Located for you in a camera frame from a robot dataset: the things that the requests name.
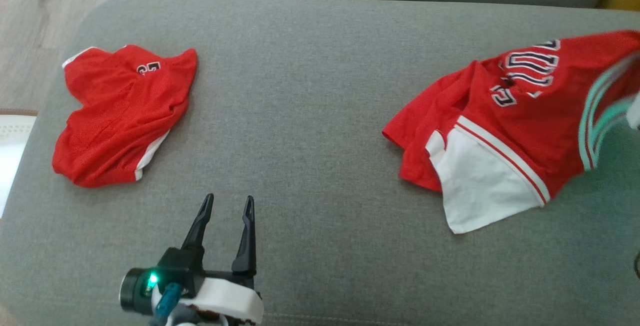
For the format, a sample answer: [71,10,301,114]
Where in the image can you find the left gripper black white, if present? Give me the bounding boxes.
[157,193,264,324]

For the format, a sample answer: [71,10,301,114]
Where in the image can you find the right gripper white green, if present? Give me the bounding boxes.
[579,51,640,171]

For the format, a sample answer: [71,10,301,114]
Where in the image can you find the red jersey with white panel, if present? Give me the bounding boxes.
[382,30,640,235]

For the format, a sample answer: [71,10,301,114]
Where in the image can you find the red shorts with white stripe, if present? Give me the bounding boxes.
[52,44,198,188]

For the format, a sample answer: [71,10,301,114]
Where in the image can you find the large grey sofa seat cushion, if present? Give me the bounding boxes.
[0,0,640,326]

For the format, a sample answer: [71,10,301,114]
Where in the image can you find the white object with brown edge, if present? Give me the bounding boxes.
[0,110,39,219]

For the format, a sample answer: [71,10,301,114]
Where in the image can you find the teal plug black cable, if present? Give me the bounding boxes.
[149,282,184,326]

